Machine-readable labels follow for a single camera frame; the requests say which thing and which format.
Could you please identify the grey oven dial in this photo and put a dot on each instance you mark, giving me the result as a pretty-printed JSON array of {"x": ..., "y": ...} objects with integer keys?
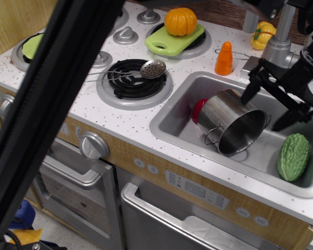
[
  {"x": 92, "y": 146},
  {"x": 6, "y": 102}
]

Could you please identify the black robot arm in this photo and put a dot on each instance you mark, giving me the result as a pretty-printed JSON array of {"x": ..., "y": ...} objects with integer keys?
[{"x": 281, "y": 214}]

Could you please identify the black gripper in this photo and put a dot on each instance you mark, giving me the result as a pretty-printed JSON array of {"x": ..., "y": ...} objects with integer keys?
[{"x": 288, "y": 86}]

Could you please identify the yellow toy bell pepper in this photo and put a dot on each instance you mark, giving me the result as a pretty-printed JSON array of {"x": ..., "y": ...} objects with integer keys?
[{"x": 262, "y": 35}]

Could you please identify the grey toy sink basin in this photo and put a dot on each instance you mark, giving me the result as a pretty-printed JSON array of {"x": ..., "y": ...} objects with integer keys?
[{"x": 173, "y": 124}]

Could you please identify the stainless steel pot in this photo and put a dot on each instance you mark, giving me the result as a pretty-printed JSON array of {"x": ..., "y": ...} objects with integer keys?
[{"x": 228, "y": 124}]

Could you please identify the toy oven door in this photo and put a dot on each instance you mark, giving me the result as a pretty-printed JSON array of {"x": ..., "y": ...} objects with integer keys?
[{"x": 81, "y": 193}]

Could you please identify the back right stove burner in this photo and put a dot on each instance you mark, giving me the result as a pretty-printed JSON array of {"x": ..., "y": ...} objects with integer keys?
[{"x": 198, "y": 47}]

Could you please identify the green bitter gourd toy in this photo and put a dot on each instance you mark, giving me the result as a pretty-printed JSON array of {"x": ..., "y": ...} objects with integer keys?
[{"x": 293, "y": 157}]

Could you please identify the grey oven dial right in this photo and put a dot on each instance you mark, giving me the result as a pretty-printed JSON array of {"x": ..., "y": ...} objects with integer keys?
[{"x": 92, "y": 146}]

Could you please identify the front right black burner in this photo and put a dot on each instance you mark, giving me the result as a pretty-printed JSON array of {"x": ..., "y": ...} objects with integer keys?
[{"x": 118, "y": 88}]

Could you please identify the green toy plate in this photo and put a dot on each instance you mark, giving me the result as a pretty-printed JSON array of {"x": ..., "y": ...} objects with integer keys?
[{"x": 30, "y": 46}]

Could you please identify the grey stove knob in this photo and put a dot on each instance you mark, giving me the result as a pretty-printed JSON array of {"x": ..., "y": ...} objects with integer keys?
[
  {"x": 148, "y": 17},
  {"x": 125, "y": 36},
  {"x": 102, "y": 60}
]

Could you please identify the orange toy carrot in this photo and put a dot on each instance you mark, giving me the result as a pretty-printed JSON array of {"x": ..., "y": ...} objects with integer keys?
[{"x": 224, "y": 61}]

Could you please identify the green cutting board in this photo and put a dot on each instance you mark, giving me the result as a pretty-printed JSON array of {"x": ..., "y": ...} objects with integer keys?
[{"x": 163, "y": 43}]

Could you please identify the stove burner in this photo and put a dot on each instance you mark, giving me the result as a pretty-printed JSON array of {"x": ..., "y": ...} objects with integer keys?
[
  {"x": 121, "y": 20},
  {"x": 198, "y": 47},
  {"x": 17, "y": 59}
]

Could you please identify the back left stove burner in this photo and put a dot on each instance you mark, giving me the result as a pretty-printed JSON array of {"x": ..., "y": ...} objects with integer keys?
[{"x": 121, "y": 20}]

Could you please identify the blue clamp tool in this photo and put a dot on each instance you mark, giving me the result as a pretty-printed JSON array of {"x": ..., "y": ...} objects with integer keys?
[{"x": 24, "y": 216}]

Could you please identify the orange toy pumpkin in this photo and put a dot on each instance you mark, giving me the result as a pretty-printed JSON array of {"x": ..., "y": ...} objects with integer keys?
[{"x": 180, "y": 21}]

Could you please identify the red toy vegetable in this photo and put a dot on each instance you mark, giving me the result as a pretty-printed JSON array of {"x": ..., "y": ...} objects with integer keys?
[{"x": 197, "y": 108}]

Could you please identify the toy dishwasher door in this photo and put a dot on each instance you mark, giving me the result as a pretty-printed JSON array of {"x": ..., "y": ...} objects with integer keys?
[{"x": 157, "y": 219}]

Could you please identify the grey toy faucet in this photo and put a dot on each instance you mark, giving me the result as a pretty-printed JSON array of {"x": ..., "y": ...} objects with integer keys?
[{"x": 278, "y": 49}]

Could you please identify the grey oven dial left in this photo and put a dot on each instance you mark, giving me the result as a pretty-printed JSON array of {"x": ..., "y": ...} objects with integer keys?
[{"x": 6, "y": 102}]

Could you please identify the metal slotted skimmer spoon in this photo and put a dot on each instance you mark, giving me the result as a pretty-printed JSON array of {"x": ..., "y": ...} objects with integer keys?
[{"x": 150, "y": 70}]

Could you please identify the front left stove burner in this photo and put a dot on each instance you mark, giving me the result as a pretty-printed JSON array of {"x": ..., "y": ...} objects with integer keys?
[{"x": 17, "y": 59}]

